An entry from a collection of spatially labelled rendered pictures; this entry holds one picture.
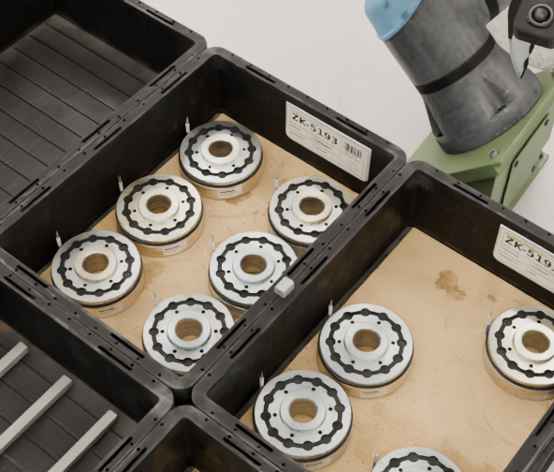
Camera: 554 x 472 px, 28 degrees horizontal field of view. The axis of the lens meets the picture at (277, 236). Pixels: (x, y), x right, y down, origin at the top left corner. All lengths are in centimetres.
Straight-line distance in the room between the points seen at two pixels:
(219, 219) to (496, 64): 39
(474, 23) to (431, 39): 6
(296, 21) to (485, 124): 48
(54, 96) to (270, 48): 39
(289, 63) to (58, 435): 74
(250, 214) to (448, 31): 33
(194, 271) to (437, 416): 33
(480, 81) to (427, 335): 34
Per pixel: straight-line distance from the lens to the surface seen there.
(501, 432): 121
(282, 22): 178
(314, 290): 119
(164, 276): 130
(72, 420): 122
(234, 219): 134
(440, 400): 122
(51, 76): 154
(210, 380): 111
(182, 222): 131
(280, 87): 135
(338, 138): 133
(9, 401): 124
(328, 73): 170
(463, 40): 140
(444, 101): 142
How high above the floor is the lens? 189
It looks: 53 degrees down
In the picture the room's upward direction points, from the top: straight up
